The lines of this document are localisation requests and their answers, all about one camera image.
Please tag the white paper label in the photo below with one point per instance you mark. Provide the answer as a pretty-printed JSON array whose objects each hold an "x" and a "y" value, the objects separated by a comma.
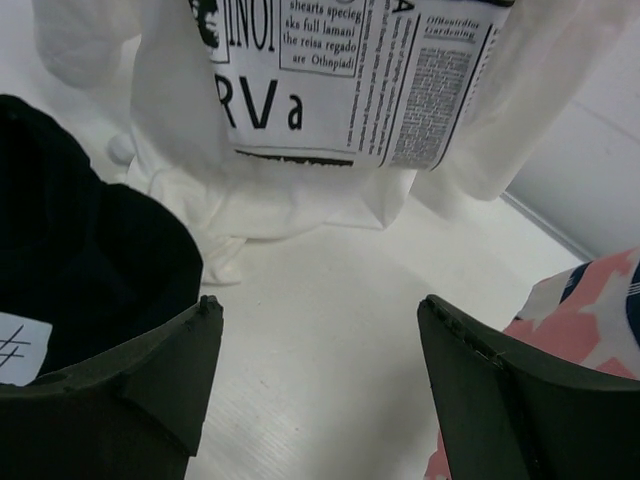
[{"x": 23, "y": 348}]

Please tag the pink patterned t shirt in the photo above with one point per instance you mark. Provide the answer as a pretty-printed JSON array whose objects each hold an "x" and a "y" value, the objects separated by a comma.
[{"x": 588, "y": 316}]

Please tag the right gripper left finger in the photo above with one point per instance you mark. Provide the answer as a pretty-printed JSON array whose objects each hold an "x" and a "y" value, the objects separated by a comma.
[{"x": 135, "y": 411}]

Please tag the white t shirt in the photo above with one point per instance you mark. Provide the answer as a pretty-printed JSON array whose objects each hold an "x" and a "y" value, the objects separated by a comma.
[{"x": 177, "y": 148}]

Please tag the black t shirt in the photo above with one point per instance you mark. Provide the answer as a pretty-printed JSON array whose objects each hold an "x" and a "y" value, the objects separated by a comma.
[{"x": 100, "y": 262}]

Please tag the newspaper print t shirt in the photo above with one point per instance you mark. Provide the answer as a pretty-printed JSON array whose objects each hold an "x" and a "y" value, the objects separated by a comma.
[{"x": 348, "y": 83}]

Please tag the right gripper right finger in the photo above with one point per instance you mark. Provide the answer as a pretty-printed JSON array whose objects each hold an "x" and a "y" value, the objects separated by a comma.
[{"x": 507, "y": 410}]

